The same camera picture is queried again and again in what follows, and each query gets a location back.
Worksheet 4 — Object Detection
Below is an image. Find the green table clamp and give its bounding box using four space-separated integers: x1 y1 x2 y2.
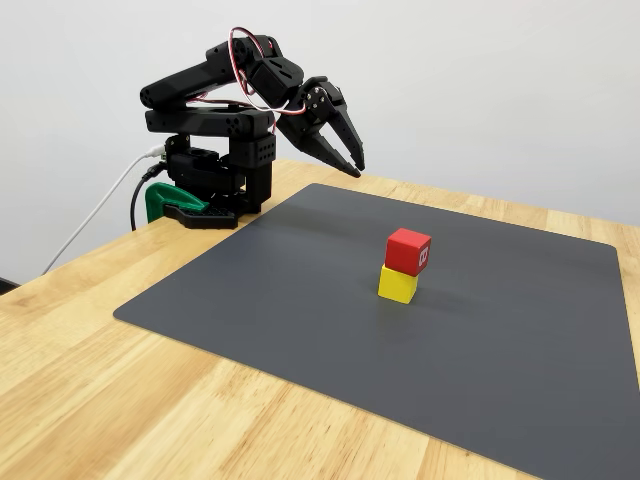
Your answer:
144 182 210 224

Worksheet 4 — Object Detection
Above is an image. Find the dark grey mat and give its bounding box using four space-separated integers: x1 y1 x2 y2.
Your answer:
112 182 640 480

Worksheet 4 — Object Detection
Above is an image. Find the white power cable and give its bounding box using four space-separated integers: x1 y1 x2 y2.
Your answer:
40 143 167 276

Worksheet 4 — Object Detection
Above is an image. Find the red wooden cube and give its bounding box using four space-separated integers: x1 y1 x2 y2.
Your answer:
385 228 432 277

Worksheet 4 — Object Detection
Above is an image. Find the yellow wooden cube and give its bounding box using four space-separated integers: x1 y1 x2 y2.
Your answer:
377 263 419 305

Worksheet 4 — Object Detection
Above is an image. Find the red white black servo wire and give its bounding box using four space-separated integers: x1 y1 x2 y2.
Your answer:
184 91 251 109
228 27 307 117

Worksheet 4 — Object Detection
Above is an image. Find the black power cable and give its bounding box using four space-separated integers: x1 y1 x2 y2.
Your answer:
130 163 164 232

